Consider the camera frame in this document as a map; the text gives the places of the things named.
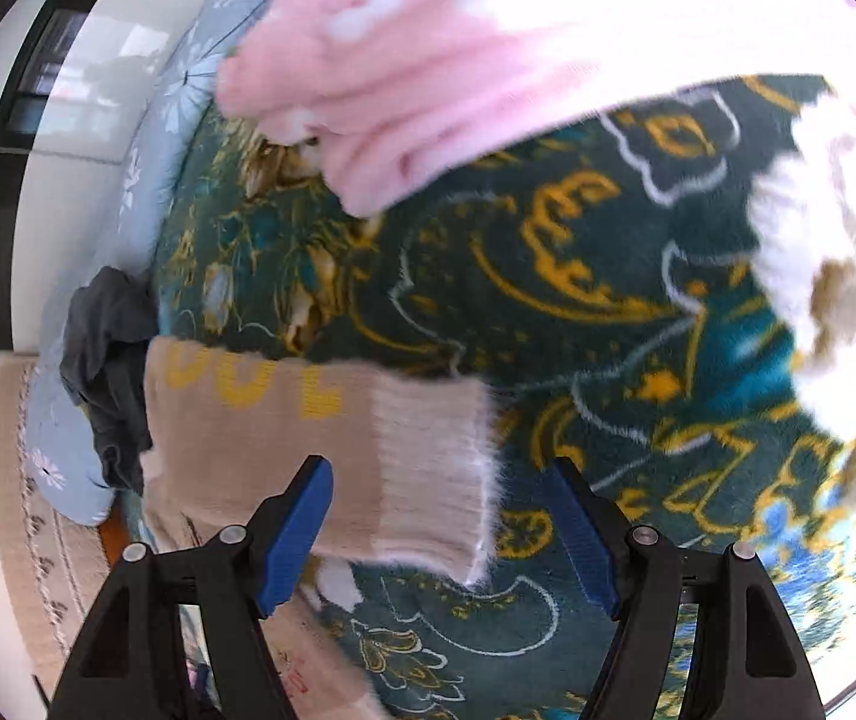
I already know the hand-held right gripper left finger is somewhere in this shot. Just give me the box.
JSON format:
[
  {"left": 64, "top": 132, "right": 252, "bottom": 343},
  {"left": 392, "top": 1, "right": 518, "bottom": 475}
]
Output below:
[{"left": 45, "top": 454, "right": 335, "bottom": 720}]

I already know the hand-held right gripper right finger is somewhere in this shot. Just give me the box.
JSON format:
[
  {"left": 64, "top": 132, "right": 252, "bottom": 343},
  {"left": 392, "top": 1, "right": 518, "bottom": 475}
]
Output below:
[{"left": 552, "top": 456, "right": 827, "bottom": 720}]

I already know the beige sweater with yellow letters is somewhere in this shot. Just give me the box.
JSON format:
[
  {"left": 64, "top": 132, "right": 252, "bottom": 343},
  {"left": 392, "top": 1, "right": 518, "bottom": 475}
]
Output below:
[{"left": 139, "top": 336, "right": 500, "bottom": 720}]

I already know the pink fleece garment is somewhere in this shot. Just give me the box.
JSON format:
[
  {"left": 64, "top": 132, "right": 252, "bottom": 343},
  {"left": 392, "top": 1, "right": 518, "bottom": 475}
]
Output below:
[{"left": 216, "top": 0, "right": 856, "bottom": 218}]

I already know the green floral blanket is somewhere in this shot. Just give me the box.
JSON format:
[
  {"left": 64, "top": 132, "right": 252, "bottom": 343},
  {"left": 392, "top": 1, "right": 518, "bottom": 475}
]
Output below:
[{"left": 150, "top": 75, "right": 856, "bottom": 720}]

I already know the dark grey cloth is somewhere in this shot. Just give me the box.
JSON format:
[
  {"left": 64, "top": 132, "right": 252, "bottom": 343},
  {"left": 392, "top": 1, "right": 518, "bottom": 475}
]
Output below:
[{"left": 60, "top": 266, "right": 160, "bottom": 496}]

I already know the beige patterned bed sheet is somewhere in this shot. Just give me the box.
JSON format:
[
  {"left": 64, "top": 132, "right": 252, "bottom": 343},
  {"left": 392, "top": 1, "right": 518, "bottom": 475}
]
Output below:
[{"left": 0, "top": 356, "right": 130, "bottom": 680}]

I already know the light blue flowered pillow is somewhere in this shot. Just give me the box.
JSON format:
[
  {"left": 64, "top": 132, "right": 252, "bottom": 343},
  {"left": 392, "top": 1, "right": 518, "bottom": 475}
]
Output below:
[{"left": 26, "top": 0, "right": 301, "bottom": 527}]

